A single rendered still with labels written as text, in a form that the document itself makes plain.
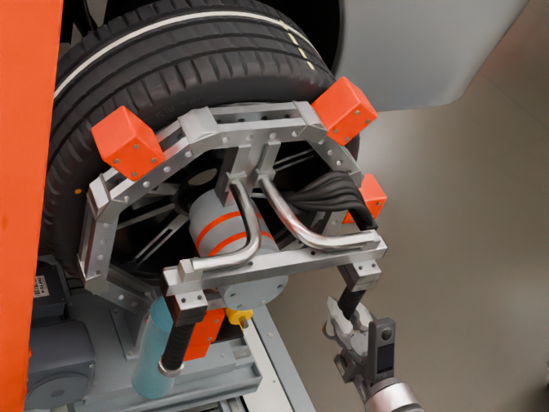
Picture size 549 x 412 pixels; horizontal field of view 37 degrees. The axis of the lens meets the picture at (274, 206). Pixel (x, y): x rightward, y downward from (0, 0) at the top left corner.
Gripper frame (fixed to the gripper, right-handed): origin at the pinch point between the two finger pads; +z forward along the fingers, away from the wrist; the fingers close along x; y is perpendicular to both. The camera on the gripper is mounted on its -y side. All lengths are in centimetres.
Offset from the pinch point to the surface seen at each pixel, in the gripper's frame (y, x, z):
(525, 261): 82, 138, 50
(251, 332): 75, 18, 40
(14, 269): -16, -61, 6
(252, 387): 71, 9, 21
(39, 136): -43, -59, 6
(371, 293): 83, 69, 50
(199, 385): 68, -6, 24
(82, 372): 46, -39, 22
